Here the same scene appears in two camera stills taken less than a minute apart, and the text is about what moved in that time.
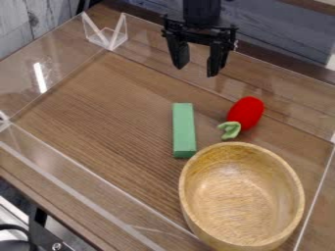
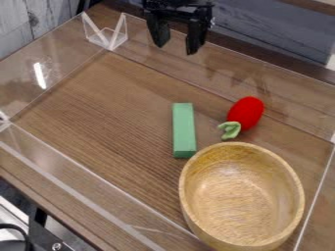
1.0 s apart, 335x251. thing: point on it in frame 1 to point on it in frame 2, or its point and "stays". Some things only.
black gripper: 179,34 to 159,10
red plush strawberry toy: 245,114 stays
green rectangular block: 183,129 stays
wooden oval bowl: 242,196 stays
